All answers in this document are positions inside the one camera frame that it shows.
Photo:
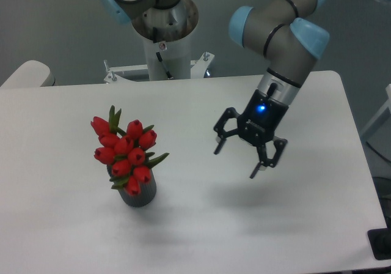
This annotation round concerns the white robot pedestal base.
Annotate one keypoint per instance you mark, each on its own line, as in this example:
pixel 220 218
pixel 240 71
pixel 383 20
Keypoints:
pixel 166 35

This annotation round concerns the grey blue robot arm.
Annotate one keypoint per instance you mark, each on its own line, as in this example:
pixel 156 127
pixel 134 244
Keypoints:
pixel 280 33

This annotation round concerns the black device at table edge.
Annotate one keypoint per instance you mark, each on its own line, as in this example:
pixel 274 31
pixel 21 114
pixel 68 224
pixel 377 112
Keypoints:
pixel 380 243

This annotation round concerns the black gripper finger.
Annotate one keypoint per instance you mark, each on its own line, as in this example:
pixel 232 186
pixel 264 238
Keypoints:
pixel 264 160
pixel 222 134

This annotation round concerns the dark grey ribbed vase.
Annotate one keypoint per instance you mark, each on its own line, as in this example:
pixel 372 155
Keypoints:
pixel 137 187

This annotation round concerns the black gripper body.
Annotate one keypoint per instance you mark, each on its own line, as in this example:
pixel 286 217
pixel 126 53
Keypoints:
pixel 261 117

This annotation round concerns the white furniture frame right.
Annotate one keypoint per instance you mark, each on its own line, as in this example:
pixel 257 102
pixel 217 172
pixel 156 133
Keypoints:
pixel 378 119

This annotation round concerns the red tulip bouquet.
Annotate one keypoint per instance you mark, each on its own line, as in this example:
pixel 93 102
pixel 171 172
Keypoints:
pixel 125 149

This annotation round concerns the white chair armrest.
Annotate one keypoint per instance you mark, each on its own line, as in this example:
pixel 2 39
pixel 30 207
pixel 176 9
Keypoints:
pixel 30 74

